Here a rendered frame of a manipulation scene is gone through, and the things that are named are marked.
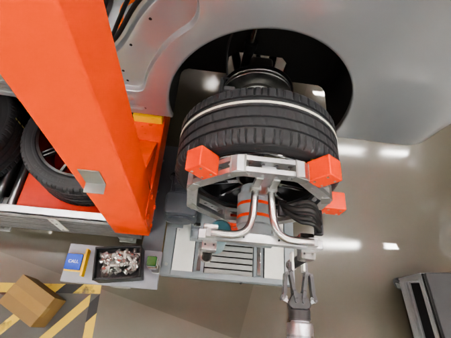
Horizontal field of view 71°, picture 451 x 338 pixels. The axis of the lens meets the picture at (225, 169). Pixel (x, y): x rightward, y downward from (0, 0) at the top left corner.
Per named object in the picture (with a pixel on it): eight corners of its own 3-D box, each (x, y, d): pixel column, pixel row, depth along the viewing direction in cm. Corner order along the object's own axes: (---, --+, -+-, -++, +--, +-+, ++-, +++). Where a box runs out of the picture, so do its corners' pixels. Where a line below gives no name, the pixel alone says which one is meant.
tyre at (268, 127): (249, 53, 99) (156, 138, 147) (246, 114, 88) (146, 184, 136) (368, 134, 133) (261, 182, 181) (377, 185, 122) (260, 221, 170)
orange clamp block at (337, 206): (317, 196, 134) (337, 198, 134) (318, 214, 130) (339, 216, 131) (323, 190, 128) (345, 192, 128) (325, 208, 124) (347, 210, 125)
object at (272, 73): (284, 115, 166) (297, 70, 137) (284, 127, 162) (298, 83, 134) (223, 110, 166) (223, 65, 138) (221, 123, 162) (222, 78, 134)
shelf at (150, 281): (162, 253, 155) (162, 251, 152) (157, 290, 147) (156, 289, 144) (72, 245, 152) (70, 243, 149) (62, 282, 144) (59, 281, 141)
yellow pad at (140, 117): (166, 102, 164) (166, 96, 160) (162, 125, 158) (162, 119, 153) (139, 99, 163) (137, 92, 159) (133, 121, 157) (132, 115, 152)
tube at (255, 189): (258, 189, 114) (265, 177, 105) (258, 243, 105) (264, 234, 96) (210, 184, 113) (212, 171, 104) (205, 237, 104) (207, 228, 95)
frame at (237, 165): (299, 216, 154) (351, 165, 106) (300, 230, 151) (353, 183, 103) (188, 205, 151) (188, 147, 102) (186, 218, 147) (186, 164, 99)
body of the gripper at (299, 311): (284, 320, 112) (284, 293, 117) (308, 322, 113) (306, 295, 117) (290, 320, 106) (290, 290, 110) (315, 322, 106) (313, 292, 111)
